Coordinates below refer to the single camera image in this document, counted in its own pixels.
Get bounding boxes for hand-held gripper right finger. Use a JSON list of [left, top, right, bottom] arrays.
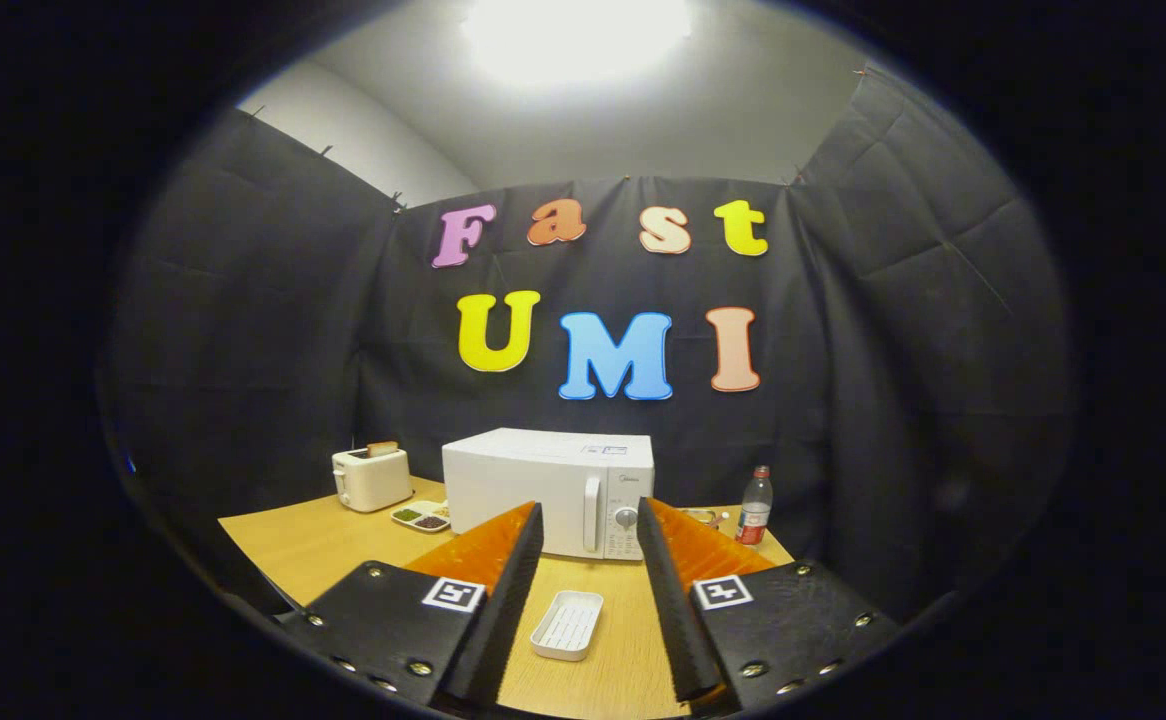
[[636, 496, 902, 713]]

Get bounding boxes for small white ribbed tray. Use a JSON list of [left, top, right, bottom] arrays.
[[529, 590, 605, 662]]

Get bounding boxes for white toaster oven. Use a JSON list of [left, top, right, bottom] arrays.
[[441, 428, 656, 561]]

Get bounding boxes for white divided bean dish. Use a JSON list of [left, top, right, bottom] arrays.
[[390, 500, 451, 534]]

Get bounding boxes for black backdrop cloth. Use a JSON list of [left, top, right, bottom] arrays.
[[103, 65, 1079, 621]]

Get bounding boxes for cream bread toaster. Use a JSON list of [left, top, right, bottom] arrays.
[[332, 447, 414, 513]]

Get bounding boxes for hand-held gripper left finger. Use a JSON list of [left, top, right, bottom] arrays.
[[278, 501, 545, 713]]

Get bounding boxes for clear red label water bottle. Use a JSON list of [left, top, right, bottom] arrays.
[[735, 465, 774, 546]]

